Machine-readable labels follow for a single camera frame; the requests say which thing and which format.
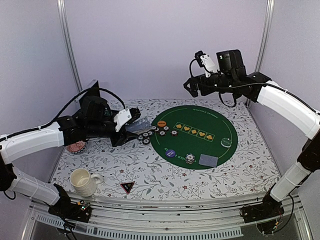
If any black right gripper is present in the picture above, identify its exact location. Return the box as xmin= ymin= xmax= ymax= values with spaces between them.
xmin=183 ymin=70 xmax=236 ymax=98

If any blue playing card deck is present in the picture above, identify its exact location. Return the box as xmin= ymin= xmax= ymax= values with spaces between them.
xmin=125 ymin=117 xmax=152 ymax=134

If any orange big blind button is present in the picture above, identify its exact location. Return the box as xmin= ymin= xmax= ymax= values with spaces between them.
xmin=157 ymin=120 xmax=167 ymax=128

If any blue small blind button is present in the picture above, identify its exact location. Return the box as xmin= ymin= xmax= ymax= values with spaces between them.
xmin=165 ymin=149 xmax=176 ymax=158

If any white dealer button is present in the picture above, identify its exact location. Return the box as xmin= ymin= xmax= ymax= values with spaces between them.
xmin=220 ymin=137 xmax=233 ymax=148

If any poker chip stack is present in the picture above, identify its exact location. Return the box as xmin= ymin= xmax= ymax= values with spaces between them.
xmin=185 ymin=153 xmax=196 ymax=165

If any dealt blue card pile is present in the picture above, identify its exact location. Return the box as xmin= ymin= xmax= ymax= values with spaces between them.
xmin=198 ymin=154 xmax=219 ymax=168

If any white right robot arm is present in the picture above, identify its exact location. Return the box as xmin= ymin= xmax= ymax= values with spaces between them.
xmin=183 ymin=49 xmax=320 ymax=218

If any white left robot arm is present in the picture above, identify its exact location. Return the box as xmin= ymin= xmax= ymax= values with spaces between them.
xmin=0 ymin=96 xmax=141 ymax=217

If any floral white table mat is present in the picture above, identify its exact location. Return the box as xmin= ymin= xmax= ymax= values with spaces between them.
xmin=51 ymin=99 xmax=280 ymax=201

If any black triangular marker tag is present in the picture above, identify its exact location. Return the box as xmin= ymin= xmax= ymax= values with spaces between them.
xmin=120 ymin=182 xmax=135 ymax=194

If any aluminium poker chip case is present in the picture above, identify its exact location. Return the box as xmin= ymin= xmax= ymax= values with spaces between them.
xmin=74 ymin=79 xmax=110 ymax=119

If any round green poker mat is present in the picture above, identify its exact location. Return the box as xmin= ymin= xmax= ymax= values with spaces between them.
xmin=150 ymin=105 xmax=238 ymax=170

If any cream ceramic mug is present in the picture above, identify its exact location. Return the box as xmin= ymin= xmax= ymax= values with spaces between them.
xmin=69 ymin=168 xmax=104 ymax=197

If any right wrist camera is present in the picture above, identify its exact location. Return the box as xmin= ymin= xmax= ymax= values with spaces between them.
xmin=194 ymin=50 xmax=219 ymax=78

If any right aluminium frame post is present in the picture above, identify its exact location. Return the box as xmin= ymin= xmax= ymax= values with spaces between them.
xmin=245 ymin=0 xmax=276 ymax=106

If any aluminium frame post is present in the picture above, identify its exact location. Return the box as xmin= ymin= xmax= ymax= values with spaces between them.
xmin=56 ymin=0 xmax=83 ymax=93
xmin=245 ymin=0 xmax=276 ymax=106

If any aluminium front rail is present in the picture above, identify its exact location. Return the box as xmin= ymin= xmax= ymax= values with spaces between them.
xmin=21 ymin=193 xmax=315 ymax=240

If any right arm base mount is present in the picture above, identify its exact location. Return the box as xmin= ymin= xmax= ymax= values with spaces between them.
xmin=239 ymin=195 xmax=285 ymax=235

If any left aluminium frame post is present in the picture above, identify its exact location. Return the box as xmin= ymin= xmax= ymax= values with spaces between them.
xmin=56 ymin=0 xmax=83 ymax=93

